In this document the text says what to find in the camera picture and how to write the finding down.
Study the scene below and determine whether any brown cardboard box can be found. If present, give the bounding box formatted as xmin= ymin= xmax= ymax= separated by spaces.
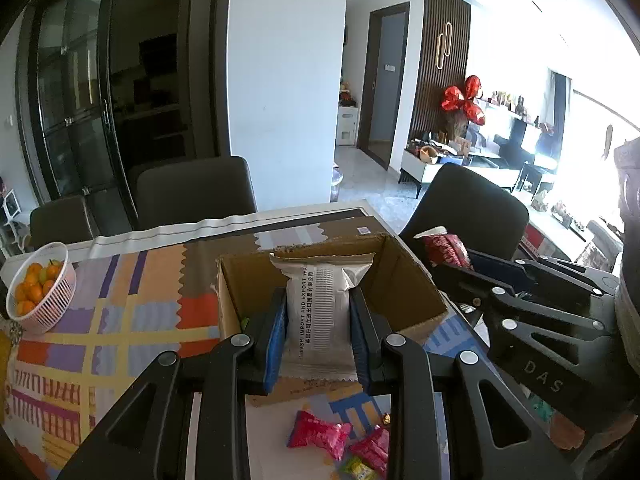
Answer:
xmin=217 ymin=233 xmax=448 ymax=406

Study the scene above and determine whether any colourful patterned table mat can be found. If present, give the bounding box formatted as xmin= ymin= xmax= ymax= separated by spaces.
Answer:
xmin=0 ymin=211 xmax=501 ymax=480

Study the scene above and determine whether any pink snack packet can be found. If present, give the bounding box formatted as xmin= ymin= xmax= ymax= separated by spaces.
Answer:
xmin=349 ymin=426 xmax=390 ymax=479
xmin=286 ymin=411 xmax=352 ymax=462

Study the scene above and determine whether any black chair behind box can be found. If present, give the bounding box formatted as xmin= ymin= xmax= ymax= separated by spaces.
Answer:
xmin=137 ymin=156 xmax=257 ymax=229

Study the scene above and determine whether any yellow green candy packet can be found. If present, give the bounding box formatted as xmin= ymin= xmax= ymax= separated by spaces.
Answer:
xmin=343 ymin=456 xmax=378 ymax=480

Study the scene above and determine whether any white storage shelf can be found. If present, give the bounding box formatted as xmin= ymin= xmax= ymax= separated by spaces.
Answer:
xmin=335 ymin=79 xmax=359 ymax=145

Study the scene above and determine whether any white basket of oranges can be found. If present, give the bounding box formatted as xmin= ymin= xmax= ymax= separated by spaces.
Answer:
xmin=1 ymin=242 xmax=77 ymax=335

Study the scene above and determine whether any person right hand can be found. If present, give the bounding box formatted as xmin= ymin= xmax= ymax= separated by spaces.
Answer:
xmin=549 ymin=412 xmax=585 ymax=451

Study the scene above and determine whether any red foil balloon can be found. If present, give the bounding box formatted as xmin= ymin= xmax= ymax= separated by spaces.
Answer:
xmin=440 ymin=75 xmax=486 ymax=126

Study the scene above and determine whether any black chair far left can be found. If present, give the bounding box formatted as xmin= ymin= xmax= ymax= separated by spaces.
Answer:
xmin=29 ymin=196 xmax=100 ymax=249

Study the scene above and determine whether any red small snack packet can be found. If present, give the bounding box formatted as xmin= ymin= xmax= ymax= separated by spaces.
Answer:
xmin=413 ymin=226 xmax=473 ymax=270

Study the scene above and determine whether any black chair right side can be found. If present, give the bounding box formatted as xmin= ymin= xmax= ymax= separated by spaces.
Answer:
xmin=399 ymin=164 xmax=529 ymax=260

